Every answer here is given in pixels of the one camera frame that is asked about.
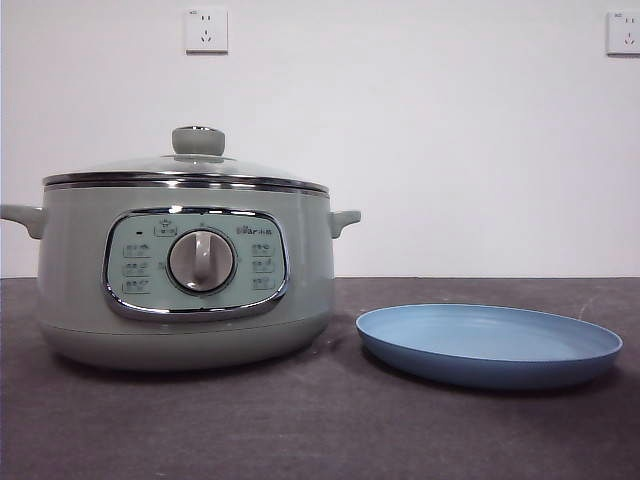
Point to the glass lid with green knob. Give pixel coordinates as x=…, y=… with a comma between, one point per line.
x=197, y=141

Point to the white wall socket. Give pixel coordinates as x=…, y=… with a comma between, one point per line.
x=624, y=33
x=207, y=31

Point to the blue round plate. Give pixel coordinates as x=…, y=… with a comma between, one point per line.
x=480, y=345

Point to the pale green electric steamer pot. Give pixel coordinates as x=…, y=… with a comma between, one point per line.
x=75, y=260

